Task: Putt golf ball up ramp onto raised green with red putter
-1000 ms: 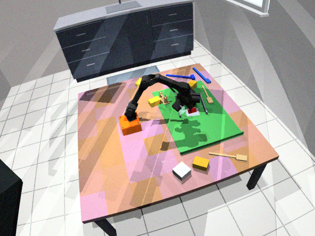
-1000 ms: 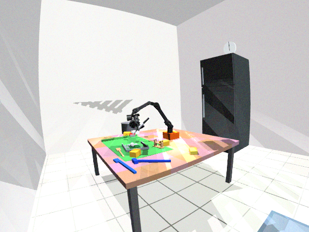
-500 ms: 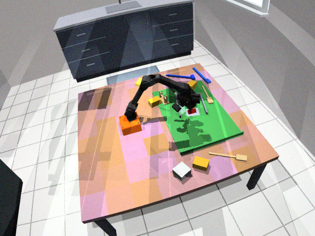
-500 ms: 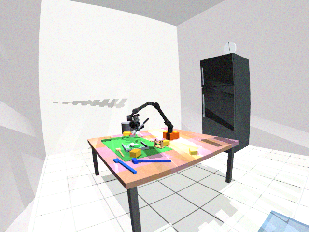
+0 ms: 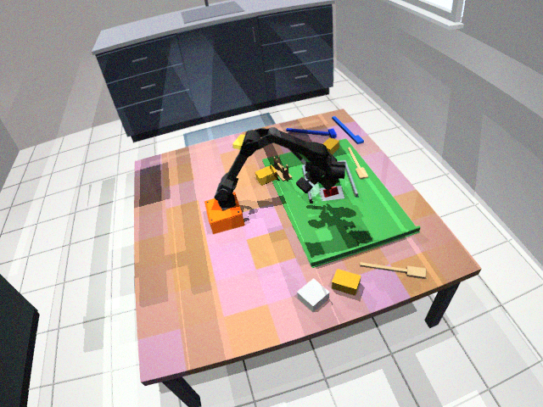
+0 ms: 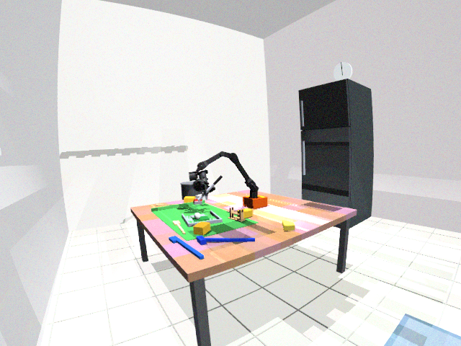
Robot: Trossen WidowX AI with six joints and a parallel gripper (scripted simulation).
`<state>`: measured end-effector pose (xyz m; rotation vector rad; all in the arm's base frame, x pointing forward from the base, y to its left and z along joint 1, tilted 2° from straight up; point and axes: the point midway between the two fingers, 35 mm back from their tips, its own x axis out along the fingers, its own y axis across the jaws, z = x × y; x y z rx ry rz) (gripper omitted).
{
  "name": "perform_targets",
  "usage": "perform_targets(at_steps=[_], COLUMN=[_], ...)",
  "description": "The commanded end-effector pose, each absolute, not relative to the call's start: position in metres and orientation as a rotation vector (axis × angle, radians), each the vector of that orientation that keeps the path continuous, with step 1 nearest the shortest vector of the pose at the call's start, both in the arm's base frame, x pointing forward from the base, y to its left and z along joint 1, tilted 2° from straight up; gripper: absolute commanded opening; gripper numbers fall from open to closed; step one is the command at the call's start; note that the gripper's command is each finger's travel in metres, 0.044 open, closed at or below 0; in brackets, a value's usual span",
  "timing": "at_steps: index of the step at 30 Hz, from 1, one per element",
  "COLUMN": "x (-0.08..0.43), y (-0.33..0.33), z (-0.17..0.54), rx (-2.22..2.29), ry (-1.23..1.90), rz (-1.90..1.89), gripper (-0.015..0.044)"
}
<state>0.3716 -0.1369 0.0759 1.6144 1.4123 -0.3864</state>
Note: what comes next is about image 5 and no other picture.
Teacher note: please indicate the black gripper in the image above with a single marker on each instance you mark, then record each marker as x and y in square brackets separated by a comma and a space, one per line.
[304, 184]

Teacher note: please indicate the green flat mat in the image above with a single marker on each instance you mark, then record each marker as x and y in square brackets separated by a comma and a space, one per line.
[332, 226]

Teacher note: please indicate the white block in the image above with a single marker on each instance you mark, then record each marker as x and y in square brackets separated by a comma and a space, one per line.
[313, 295]

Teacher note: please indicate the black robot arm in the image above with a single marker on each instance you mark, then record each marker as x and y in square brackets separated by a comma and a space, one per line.
[320, 161]

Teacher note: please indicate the yellow block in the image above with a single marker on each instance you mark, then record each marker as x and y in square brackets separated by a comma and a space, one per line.
[266, 175]
[238, 142]
[332, 145]
[346, 282]

